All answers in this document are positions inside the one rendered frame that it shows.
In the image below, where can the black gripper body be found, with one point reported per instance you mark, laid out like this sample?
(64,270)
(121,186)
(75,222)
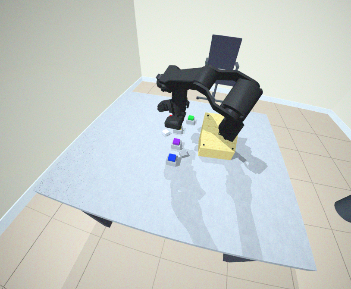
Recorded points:
(178,109)

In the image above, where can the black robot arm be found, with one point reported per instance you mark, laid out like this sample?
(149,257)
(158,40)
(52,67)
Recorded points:
(235,107)

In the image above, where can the blue button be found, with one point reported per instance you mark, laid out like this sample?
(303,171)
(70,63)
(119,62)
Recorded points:
(171,160)

